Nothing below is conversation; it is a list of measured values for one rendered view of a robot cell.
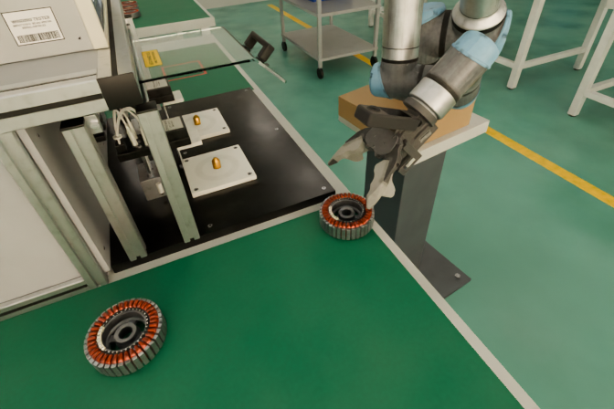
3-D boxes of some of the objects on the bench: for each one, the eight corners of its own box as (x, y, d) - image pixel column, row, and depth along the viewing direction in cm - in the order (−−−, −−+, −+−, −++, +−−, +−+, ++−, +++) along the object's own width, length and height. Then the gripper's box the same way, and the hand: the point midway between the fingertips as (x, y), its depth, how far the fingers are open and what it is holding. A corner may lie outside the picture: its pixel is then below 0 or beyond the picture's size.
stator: (359, 198, 81) (359, 185, 79) (383, 232, 73) (385, 219, 70) (312, 211, 78) (312, 198, 76) (331, 247, 70) (331, 235, 68)
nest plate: (217, 110, 114) (217, 107, 113) (229, 132, 103) (229, 128, 102) (169, 122, 109) (167, 119, 108) (176, 146, 98) (175, 141, 97)
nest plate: (238, 148, 96) (238, 143, 95) (257, 178, 85) (256, 174, 84) (182, 163, 91) (181, 159, 91) (193, 198, 81) (191, 194, 80)
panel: (106, 117, 113) (62, 15, 95) (111, 269, 66) (24, 126, 47) (102, 118, 113) (58, 16, 95) (104, 272, 65) (14, 128, 47)
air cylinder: (165, 176, 87) (159, 157, 84) (170, 194, 82) (164, 174, 79) (144, 183, 86) (136, 163, 82) (147, 201, 80) (139, 182, 77)
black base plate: (250, 92, 128) (249, 87, 127) (335, 197, 82) (335, 190, 80) (109, 124, 114) (106, 118, 113) (114, 274, 68) (110, 266, 66)
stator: (161, 298, 63) (154, 285, 60) (174, 355, 55) (166, 342, 52) (91, 327, 59) (81, 315, 57) (93, 393, 51) (82, 381, 49)
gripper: (471, 147, 62) (392, 228, 66) (402, 102, 77) (340, 171, 80) (453, 122, 57) (367, 214, 60) (382, 78, 71) (316, 154, 75)
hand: (343, 184), depth 69 cm, fingers open, 14 cm apart
